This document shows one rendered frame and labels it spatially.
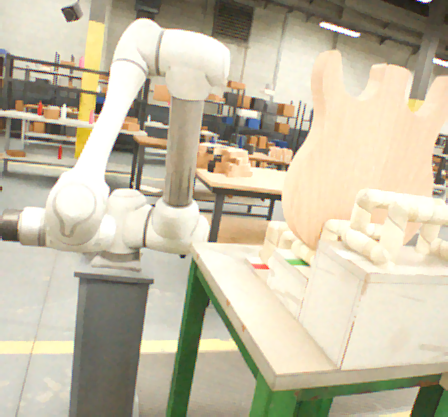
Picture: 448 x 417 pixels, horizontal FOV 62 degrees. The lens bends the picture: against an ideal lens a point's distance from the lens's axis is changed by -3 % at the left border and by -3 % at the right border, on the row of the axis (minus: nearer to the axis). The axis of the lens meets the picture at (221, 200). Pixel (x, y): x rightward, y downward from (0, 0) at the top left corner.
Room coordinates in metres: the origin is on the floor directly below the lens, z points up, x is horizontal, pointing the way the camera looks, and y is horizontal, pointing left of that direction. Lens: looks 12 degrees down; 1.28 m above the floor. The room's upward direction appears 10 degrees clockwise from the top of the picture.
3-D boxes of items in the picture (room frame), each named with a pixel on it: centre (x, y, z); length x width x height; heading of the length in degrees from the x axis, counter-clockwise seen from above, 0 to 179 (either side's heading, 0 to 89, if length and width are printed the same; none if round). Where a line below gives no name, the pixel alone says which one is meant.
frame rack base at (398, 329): (0.65, -0.34, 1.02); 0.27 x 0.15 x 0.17; 110
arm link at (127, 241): (1.35, 0.34, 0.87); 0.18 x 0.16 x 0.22; 88
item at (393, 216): (0.57, -0.27, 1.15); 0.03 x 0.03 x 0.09
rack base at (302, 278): (0.79, -0.29, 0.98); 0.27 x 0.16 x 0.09; 110
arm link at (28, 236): (0.82, 0.42, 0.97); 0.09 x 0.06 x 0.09; 20
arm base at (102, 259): (1.34, 0.37, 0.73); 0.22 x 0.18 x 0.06; 102
